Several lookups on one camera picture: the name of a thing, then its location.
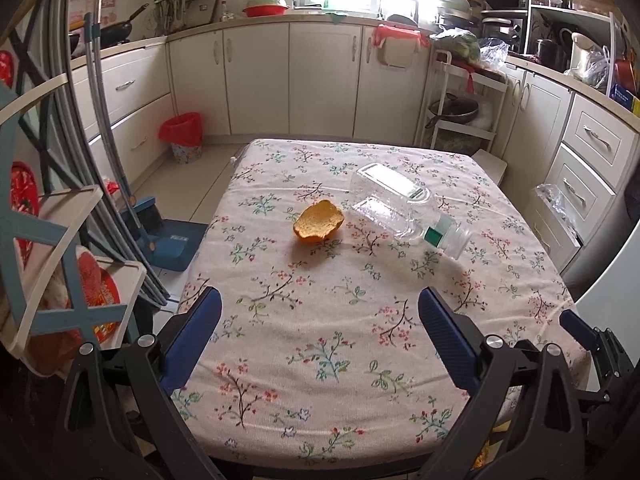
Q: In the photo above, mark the green vegetables bag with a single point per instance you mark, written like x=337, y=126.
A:
x=461, y=43

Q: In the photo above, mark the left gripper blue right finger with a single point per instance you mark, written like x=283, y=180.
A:
x=455, y=337

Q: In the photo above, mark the white blue shoe rack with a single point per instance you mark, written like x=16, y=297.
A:
x=69, y=271

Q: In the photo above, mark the white rolling shelf cart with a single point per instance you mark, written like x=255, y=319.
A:
x=485, y=85

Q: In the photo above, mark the red bag door hanger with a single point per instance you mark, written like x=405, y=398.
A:
x=397, y=46

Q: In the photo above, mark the clear plastic bottle white cap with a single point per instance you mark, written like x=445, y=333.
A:
x=405, y=209

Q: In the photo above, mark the clear bag on drawer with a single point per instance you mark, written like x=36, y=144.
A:
x=553, y=206

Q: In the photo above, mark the red white covered basin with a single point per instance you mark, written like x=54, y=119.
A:
x=260, y=8

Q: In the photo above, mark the small white wooden stool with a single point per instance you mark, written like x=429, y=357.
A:
x=493, y=166

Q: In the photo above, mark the black wok on stove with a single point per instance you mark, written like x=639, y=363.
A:
x=119, y=32

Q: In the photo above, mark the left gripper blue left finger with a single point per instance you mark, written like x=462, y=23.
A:
x=185, y=336

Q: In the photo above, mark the floral tablecloth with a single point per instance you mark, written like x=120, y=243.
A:
x=320, y=360

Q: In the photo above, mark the orange peel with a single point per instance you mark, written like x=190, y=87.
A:
x=318, y=222

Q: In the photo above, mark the black pan on cart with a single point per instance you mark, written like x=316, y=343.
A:
x=453, y=108

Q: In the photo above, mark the blue dustpan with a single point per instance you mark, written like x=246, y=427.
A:
x=167, y=244

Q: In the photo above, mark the metal counter shelf rack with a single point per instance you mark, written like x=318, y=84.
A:
x=584, y=39

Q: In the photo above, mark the red lined floor bin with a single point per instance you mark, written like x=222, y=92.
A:
x=184, y=134

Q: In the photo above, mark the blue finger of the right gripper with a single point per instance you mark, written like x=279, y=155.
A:
x=577, y=322

